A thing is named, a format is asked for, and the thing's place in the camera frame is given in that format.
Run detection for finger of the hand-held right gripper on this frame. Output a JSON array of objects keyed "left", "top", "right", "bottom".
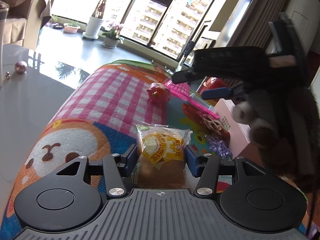
[
  {"left": 201, "top": 83, "right": 251, "bottom": 100},
  {"left": 172, "top": 67, "right": 202, "bottom": 84}
]

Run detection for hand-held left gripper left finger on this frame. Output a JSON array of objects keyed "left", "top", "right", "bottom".
[{"left": 56, "top": 144, "right": 138, "bottom": 198}]

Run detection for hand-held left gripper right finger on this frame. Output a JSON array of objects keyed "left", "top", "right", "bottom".
[{"left": 185, "top": 145, "right": 267, "bottom": 197}]

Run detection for pink plastic mesh scoop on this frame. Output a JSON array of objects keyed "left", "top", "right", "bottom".
[{"left": 164, "top": 79, "right": 219, "bottom": 119}]

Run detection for yellow bread packet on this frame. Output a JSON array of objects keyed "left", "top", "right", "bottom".
[{"left": 136, "top": 124, "right": 193, "bottom": 189}]

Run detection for pale gift box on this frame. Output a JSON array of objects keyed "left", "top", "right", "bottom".
[{"left": 214, "top": 98, "right": 252, "bottom": 158}]

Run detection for red round stool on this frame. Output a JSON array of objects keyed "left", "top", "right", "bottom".
[{"left": 200, "top": 76, "right": 235, "bottom": 92}]

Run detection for beige curtain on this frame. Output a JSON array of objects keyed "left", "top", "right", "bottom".
[{"left": 217, "top": 0, "right": 297, "bottom": 53}]

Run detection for black framed window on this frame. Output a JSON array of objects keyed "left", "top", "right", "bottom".
[{"left": 50, "top": 0, "right": 242, "bottom": 63}]

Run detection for colourful printed mat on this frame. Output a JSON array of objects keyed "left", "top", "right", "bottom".
[{"left": 0, "top": 59, "right": 320, "bottom": 240}]

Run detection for pink flowering potted plant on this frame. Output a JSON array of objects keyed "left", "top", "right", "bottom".
[{"left": 101, "top": 21, "right": 125, "bottom": 49}]

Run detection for white standing air conditioner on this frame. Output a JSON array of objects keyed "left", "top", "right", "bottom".
[{"left": 284, "top": 0, "right": 320, "bottom": 54}]

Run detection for tall plant in white pot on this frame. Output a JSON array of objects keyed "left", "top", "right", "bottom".
[{"left": 82, "top": 0, "right": 127, "bottom": 40}]

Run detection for pink plant basin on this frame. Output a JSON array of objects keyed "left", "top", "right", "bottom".
[{"left": 63, "top": 23, "right": 81, "bottom": 34}]

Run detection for pink metallic ball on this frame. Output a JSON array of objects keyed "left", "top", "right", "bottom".
[{"left": 14, "top": 61, "right": 27, "bottom": 74}]

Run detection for beige armchair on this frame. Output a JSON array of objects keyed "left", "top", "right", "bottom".
[{"left": 0, "top": 0, "right": 52, "bottom": 53}]

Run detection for black window handle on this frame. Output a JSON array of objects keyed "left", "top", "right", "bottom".
[{"left": 183, "top": 40, "right": 196, "bottom": 63}]

